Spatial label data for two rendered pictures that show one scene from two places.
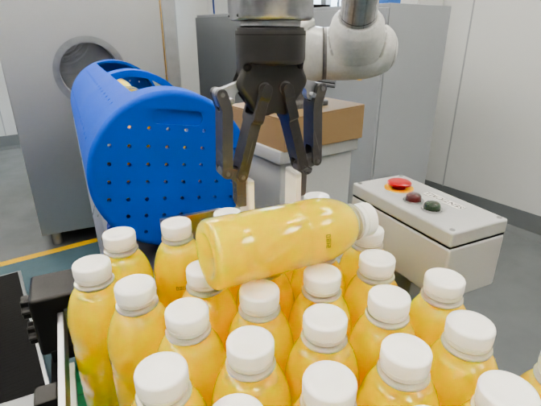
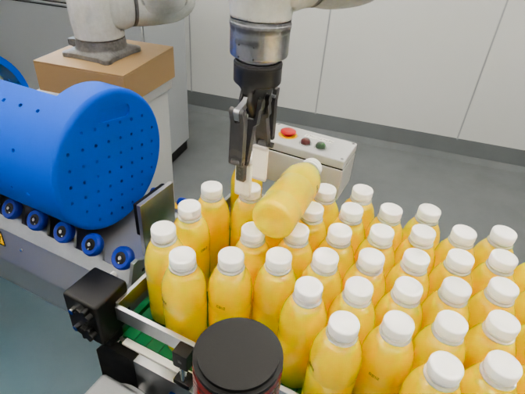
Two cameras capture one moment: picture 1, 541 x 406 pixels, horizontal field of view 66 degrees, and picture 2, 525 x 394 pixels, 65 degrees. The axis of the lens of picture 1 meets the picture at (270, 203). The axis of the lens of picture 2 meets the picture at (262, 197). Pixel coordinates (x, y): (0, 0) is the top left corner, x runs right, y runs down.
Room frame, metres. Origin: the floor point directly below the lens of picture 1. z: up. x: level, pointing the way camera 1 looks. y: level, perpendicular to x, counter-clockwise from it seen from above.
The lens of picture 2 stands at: (-0.03, 0.40, 1.51)
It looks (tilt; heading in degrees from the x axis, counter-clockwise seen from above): 34 degrees down; 319
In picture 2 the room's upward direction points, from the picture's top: 5 degrees clockwise
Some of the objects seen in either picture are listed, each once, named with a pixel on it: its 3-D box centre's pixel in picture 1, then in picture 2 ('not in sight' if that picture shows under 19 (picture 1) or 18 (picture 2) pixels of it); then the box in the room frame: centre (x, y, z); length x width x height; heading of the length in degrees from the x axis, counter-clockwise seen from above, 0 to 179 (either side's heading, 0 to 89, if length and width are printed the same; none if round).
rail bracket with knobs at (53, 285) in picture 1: (67, 312); (101, 306); (0.49, 0.29, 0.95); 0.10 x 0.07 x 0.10; 116
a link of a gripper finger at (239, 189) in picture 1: (232, 185); (238, 170); (0.45, 0.04, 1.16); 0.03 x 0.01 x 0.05; 116
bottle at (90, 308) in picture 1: (105, 341); (184, 303); (0.38, 0.19, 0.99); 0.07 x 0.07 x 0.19
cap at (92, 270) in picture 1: (92, 267); (182, 257); (0.38, 0.19, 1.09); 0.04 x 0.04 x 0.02
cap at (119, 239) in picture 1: (119, 237); (163, 230); (0.46, 0.19, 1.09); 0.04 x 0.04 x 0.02
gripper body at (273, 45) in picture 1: (270, 70); (256, 87); (0.48, 0.00, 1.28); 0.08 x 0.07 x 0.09; 116
